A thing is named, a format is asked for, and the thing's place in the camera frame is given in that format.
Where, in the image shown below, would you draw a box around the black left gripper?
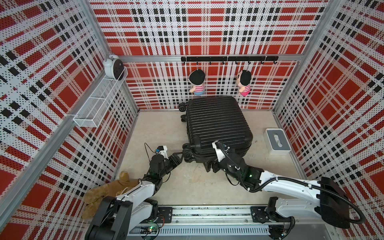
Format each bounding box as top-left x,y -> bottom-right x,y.
158,151 -> 184,178

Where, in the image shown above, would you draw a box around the black ribbed hard-shell suitcase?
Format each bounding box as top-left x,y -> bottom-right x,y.
178,96 -> 253,172

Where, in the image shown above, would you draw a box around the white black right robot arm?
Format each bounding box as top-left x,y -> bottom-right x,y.
212,141 -> 366,229

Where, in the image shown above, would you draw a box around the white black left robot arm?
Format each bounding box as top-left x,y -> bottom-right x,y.
85,152 -> 183,240

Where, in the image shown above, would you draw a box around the white tissue box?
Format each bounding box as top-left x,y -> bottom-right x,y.
264,128 -> 292,156

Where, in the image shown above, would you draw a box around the plush doll blue shorts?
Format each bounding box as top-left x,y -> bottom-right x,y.
189,69 -> 206,96

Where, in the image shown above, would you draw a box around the plush doll pink outfit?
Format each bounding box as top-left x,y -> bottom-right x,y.
236,70 -> 252,97

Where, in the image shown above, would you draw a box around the brown teddy bear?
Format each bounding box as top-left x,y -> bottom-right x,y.
82,171 -> 139,220

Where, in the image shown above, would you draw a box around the white round alarm clock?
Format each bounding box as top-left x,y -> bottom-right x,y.
103,55 -> 124,80

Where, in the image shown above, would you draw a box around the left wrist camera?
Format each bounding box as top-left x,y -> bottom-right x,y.
155,146 -> 168,159

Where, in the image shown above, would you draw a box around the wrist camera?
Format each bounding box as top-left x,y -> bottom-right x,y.
212,141 -> 228,162
155,146 -> 168,159

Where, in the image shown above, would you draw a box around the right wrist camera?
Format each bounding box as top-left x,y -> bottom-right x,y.
212,141 -> 228,162

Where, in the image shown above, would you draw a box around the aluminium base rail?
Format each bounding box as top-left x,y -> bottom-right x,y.
127,205 -> 340,240

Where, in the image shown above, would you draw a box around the green circuit board with wires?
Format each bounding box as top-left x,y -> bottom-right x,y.
142,214 -> 165,240

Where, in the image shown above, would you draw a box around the white wire mesh shelf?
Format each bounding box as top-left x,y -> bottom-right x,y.
74,67 -> 128,128

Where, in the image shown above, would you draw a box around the black wall hook rail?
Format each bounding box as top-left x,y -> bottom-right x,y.
181,56 -> 279,63

